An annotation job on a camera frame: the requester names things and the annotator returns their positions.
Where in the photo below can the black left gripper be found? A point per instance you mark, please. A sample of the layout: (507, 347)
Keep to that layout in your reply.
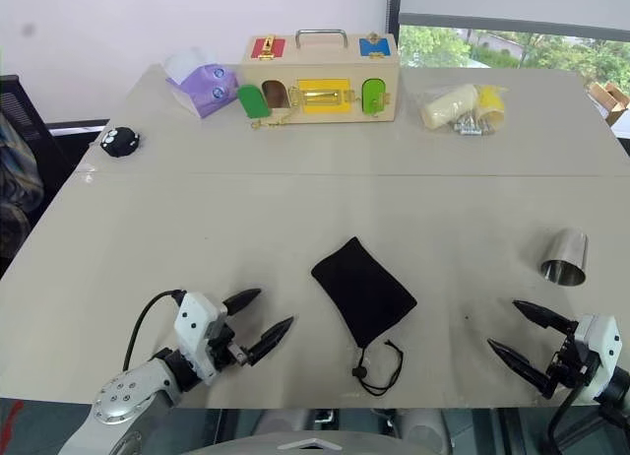
(224, 349)

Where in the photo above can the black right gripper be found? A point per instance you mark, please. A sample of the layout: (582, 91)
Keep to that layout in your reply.
(573, 369)

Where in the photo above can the clear plastic bag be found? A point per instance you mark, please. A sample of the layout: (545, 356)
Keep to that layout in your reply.
(462, 108)

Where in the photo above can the stainless steel cup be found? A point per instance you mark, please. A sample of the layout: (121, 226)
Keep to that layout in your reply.
(567, 253)

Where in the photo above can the grey rounded robot torso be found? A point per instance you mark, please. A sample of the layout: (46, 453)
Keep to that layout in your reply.
(320, 445)

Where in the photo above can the small silver metal parts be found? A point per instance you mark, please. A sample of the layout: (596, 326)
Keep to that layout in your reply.
(472, 126)

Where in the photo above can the small black round toy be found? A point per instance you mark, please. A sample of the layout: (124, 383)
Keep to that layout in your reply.
(119, 141)

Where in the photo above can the purple tissue box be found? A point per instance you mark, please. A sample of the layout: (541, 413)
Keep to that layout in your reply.
(207, 88)

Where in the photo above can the yellow plastic piece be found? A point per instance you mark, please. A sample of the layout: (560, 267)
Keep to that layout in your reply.
(490, 103)

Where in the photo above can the cream cylindrical roll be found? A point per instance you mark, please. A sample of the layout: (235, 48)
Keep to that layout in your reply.
(445, 108)

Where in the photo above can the open cardboard box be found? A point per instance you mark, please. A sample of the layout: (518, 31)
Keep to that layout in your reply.
(610, 100)

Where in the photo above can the wooden lock box toy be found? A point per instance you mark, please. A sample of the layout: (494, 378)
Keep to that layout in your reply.
(320, 66)

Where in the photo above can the patterned cloth on chair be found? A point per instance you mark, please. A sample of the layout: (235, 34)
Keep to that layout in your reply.
(17, 179)

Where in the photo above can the black office chair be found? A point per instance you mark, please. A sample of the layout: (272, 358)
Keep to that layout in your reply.
(44, 140)

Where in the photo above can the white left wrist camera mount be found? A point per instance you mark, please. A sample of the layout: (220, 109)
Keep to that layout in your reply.
(194, 322)

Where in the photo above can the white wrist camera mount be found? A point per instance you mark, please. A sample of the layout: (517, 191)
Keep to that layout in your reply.
(603, 342)
(194, 322)

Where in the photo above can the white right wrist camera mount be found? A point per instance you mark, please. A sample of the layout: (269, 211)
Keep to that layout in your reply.
(603, 342)

